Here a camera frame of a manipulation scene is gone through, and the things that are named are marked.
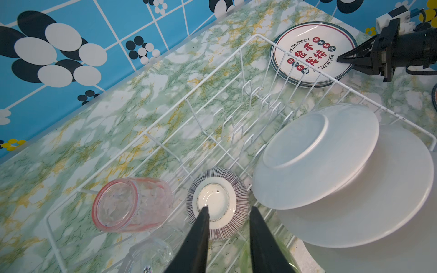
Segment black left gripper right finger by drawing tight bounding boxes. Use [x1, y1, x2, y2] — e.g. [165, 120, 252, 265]
[249, 207, 295, 273]

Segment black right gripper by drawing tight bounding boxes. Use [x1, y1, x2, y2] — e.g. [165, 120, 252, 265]
[337, 19, 437, 82]

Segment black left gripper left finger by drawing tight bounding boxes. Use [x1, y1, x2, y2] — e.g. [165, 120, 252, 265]
[165, 207, 209, 273]

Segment white plate green rim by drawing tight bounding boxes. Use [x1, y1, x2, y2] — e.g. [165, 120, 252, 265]
[271, 51, 333, 88]

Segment white plate red characters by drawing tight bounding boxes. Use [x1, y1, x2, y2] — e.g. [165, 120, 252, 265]
[271, 21, 357, 80]

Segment green transparent cup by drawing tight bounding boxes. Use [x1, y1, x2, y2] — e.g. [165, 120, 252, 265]
[239, 239, 300, 273]

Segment yellow transparent cup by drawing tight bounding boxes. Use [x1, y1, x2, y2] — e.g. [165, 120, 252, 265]
[118, 237, 174, 273]

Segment cartoon round mat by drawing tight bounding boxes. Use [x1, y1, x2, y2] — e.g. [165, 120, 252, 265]
[431, 84, 437, 111]

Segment pink transparent plastic cup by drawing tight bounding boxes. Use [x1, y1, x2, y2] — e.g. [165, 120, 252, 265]
[92, 177, 174, 233]

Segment large plain white plate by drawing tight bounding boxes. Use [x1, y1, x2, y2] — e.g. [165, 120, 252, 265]
[277, 125, 434, 248]

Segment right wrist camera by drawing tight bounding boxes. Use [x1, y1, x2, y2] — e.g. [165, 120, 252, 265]
[376, 5, 411, 34]

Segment white wire dish rack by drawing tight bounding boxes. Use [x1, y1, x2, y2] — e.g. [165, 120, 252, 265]
[44, 35, 437, 273]

